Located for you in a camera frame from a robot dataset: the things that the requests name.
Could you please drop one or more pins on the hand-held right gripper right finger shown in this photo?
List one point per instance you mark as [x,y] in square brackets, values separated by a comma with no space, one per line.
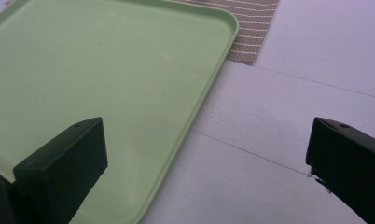
[350,161]

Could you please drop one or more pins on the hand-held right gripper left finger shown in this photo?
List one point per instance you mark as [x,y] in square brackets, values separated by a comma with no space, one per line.
[58,168]

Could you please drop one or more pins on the light green plastic tray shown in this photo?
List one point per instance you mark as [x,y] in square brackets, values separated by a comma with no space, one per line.
[114,71]

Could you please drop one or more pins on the brown woven placemat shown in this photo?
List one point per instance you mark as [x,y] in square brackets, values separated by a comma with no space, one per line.
[250,29]

